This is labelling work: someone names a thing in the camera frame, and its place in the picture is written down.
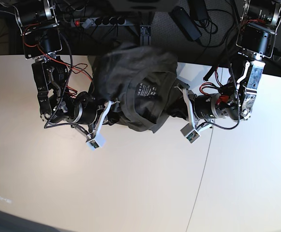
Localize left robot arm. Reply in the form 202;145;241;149
167;0;281;138

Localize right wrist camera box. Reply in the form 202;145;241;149
86;134;105;151

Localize black power adapter brick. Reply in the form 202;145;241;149
169;6;202;42

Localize black power strip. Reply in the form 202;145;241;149
70;16;129;29

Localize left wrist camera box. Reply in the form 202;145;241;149
180;124;201;144

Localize grey T-shirt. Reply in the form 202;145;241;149
92;43;189;132

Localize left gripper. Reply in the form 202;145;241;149
170;86;211;133

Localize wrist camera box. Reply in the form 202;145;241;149
86;134;105;151
180;124;201;144

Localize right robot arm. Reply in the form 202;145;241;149
0;0;114;147

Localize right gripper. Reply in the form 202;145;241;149
74;101;120;142

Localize aluminium frame post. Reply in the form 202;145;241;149
138;11;154;46

